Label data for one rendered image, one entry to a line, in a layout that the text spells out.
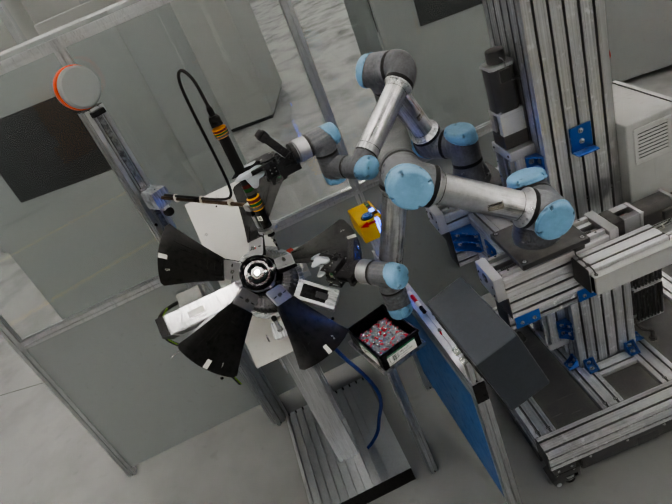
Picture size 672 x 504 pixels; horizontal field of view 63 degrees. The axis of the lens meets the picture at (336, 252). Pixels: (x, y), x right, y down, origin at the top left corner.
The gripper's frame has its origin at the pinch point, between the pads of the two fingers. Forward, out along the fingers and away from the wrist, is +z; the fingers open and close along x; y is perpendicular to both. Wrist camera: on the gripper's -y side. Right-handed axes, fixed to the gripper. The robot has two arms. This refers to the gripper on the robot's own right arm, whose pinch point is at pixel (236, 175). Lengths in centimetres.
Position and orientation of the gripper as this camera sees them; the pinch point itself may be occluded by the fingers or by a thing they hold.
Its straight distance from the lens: 173.5
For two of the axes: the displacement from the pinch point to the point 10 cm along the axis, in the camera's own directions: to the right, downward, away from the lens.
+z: -8.4, 4.9, -2.1
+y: 3.4, 8.0, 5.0
